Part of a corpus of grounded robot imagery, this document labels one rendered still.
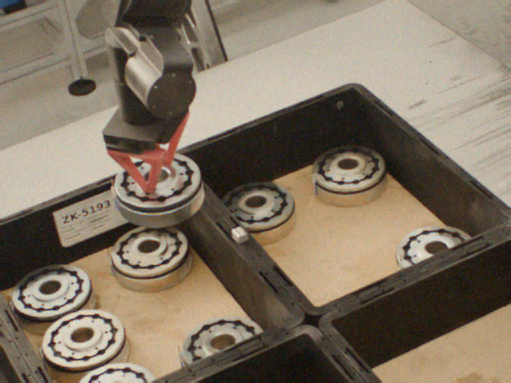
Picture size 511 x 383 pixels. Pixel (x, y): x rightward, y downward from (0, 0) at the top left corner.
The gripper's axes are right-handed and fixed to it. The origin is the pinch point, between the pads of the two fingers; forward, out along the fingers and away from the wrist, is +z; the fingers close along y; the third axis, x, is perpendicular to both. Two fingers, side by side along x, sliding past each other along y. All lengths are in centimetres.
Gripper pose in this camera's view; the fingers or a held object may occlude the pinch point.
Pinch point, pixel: (156, 173)
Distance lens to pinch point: 153.2
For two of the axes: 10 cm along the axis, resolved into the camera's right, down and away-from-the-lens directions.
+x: -9.4, -1.6, 3.0
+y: 3.3, -6.6, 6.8
